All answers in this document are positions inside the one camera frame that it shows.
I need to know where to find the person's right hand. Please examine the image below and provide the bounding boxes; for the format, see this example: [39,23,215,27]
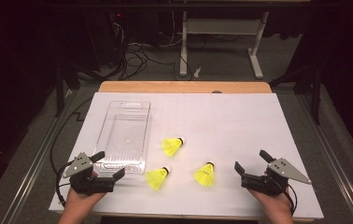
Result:
[247,188,293,216]

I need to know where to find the bundle of black cables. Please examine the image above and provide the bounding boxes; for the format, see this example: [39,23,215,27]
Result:
[110,21,195,82]

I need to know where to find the white metal desk frame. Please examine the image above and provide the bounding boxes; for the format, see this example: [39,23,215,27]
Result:
[178,10,271,80]

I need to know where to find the person's left hand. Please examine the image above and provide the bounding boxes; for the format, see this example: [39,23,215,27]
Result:
[64,169,107,213]

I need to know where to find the yellow shuttlecock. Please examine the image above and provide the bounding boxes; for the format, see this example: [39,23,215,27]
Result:
[144,165,171,192]
[161,136,185,159]
[192,161,216,189]

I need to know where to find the left hand-held gripper black cable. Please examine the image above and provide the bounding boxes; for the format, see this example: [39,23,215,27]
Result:
[54,161,74,209]

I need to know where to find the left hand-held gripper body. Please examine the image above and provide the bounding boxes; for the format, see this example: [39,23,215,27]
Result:
[62,151,117,197]

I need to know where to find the hand-held gripper black cable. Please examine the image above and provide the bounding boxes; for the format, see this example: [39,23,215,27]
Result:
[54,161,74,209]
[276,177,299,217]

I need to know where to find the black stand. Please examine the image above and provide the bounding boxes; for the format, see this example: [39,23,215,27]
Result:
[53,61,81,119]
[268,60,322,126]

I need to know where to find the long black floor cable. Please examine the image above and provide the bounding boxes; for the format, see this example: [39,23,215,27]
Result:
[49,96,95,175]

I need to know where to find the white cable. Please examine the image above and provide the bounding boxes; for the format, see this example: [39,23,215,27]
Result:
[161,10,186,49]

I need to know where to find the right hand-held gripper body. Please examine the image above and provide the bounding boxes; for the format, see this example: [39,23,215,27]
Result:
[240,157,313,197]

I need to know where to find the metal floor rail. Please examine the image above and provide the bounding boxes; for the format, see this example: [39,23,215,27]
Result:
[295,92,353,224]
[0,89,75,224]

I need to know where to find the clear plastic container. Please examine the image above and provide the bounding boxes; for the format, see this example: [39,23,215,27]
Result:
[92,99,152,175]

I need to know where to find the wooden table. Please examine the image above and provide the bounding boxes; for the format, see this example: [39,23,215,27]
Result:
[90,80,309,223]

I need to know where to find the right hand-held gripper black cable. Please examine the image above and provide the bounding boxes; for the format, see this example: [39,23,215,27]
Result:
[276,177,299,217]

